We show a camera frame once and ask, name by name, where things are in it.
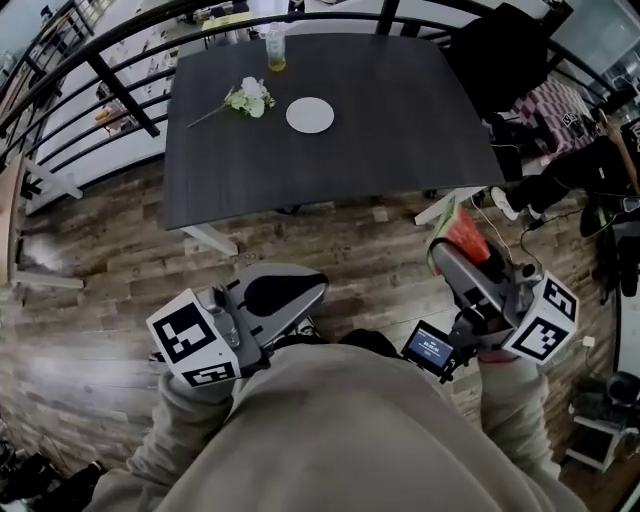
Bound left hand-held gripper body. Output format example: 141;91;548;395
146;283;264;389

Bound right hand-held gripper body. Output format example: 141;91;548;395
449;263;580;367

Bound red watermelon slice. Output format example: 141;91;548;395
425;195;492;275

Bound person's right forearm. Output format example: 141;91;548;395
472;349;564;481

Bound person's left forearm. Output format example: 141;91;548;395
124;369;251;489

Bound grey wooden table top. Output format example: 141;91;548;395
163;32;507;257

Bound small black display monitor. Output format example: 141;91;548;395
402;319;456;384

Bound person's dark trousers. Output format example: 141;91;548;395
272;317;404;361

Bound person's beige sweatshirt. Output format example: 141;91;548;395
82;342;591;512

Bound white stool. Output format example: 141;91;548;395
564;414;626;474

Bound pink checkered cloth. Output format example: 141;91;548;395
519;79;601;161

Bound white round plate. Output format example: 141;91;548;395
285;96;336;135

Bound white flower bouquet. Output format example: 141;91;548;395
186;75;277;129

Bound black jacket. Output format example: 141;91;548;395
444;2;551;121

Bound clear bottle with yellow liquid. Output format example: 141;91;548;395
264;22;287;73

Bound black metal railing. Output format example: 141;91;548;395
0;0;616;166

